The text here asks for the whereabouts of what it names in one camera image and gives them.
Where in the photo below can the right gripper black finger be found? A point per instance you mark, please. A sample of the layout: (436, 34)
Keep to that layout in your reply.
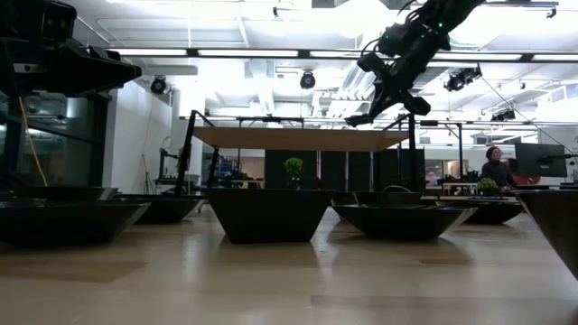
(371, 101)
(384, 106)

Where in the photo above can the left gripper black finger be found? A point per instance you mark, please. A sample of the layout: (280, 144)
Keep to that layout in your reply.
(108, 72)

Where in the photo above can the black square flared bowl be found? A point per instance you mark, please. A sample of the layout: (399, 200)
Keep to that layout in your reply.
(58, 194)
(271, 216)
(555, 225)
(388, 198)

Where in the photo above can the black round faceted bowl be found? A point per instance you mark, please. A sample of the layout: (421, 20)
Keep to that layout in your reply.
(402, 223)

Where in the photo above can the black wavy-rim bowl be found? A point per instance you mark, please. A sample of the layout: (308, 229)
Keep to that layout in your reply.
(162, 210)

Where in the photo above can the small black rectangular dish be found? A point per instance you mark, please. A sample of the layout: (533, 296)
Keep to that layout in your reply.
(496, 212)

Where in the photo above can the black metal shelf leg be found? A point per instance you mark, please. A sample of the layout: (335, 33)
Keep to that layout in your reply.
(412, 158)
(186, 153)

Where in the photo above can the black ceiling spotlight cluster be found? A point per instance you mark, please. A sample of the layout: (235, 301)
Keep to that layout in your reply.
(503, 116)
(460, 79)

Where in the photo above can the dark glass partition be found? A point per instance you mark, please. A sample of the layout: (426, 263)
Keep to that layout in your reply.
(68, 144)

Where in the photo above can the dark room divider panels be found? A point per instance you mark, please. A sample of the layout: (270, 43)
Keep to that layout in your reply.
(334, 169)

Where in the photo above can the raised wooden shelf board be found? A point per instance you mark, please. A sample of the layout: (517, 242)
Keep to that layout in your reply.
(298, 139)

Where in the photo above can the small green potted plant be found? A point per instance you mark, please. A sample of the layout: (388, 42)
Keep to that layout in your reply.
(293, 166)

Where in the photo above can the white low table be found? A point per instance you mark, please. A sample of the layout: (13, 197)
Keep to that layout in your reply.
(459, 184)

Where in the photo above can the black background stand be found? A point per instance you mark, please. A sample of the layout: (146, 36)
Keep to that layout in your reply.
(161, 171)

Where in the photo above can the person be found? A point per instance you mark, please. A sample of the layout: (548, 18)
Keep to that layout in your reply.
(496, 171)

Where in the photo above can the low green potted plant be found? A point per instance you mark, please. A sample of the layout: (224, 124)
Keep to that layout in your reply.
(487, 186)

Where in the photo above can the black ceiling track light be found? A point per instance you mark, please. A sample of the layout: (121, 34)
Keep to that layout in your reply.
(519, 3)

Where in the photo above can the black rounded glossy bowl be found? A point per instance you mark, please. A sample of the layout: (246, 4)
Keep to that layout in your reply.
(68, 223)

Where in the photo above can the dark computer monitor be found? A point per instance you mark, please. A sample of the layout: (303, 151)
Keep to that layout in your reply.
(539, 160)

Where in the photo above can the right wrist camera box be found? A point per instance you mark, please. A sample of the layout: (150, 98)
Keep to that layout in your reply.
(392, 40)

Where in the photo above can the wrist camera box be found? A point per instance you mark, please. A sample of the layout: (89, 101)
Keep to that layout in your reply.
(392, 40)
(58, 20)

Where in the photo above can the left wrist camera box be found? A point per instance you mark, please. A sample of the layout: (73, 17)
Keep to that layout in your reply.
(58, 20)

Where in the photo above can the overhead frame bar with lights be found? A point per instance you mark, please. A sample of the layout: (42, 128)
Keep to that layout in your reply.
(248, 53)

